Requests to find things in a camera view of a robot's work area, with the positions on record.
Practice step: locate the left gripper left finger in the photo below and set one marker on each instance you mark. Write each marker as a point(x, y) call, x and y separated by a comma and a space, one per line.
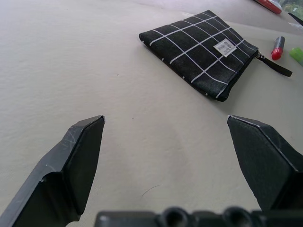
point(54, 170)

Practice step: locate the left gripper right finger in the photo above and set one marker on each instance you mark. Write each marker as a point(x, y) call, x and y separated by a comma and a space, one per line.
point(267, 165)

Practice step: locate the black grid-patterned pouch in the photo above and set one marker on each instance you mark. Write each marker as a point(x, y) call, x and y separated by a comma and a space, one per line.
point(201, 52)

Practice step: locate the green object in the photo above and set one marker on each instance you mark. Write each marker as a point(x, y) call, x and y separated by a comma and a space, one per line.
point(297, 55)

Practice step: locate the silver pouch with red edge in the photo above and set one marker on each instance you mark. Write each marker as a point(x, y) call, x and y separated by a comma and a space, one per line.
point(270, 6)

